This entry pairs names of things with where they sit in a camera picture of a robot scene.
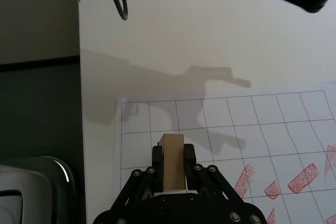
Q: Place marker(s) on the white paper sheet with grid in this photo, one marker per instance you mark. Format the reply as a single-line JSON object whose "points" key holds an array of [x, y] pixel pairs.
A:
{"points": [[262, 134]]}

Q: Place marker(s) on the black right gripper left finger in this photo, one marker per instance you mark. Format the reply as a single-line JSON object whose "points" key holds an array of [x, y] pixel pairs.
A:
{"points": [[157, 166]]}

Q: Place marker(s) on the wooden stamp block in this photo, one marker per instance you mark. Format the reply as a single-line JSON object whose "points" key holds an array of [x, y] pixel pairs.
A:
{"points": [[173, 162]]}

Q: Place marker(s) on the grey and white rounded casing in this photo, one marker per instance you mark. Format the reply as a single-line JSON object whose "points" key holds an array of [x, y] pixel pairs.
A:
{"points": [[34, 190]]}

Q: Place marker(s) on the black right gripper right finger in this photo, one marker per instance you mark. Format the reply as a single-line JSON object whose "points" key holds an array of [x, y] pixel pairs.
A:
{"points": [[189, 161]]}

